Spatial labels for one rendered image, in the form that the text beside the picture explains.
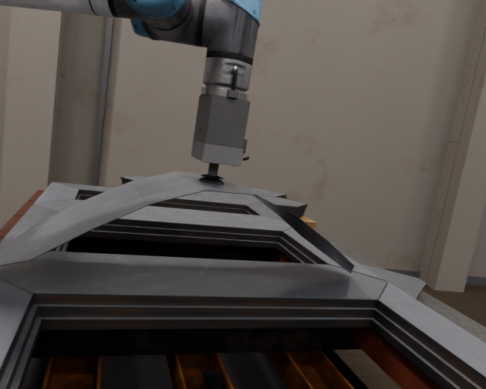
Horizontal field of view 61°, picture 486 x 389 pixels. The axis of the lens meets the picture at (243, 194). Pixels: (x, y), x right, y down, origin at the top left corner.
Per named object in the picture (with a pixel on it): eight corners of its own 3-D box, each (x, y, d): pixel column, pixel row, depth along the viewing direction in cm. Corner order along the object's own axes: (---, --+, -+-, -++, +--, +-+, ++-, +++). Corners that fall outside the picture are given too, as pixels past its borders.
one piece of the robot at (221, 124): (273, 80, 63) (255, 184, 66) (252, 83, 72) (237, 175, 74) (212, 67, 60) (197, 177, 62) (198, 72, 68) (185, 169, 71)
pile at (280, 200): (280, 202, 209) (282, 191, 208) (316, 222, 172) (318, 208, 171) (118, 186, 184) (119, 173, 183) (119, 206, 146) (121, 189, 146)
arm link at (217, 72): (243, 69, 70) (261, 64, 63) (238, 96, 71) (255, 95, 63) (200, 59, 68) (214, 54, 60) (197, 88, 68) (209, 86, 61)
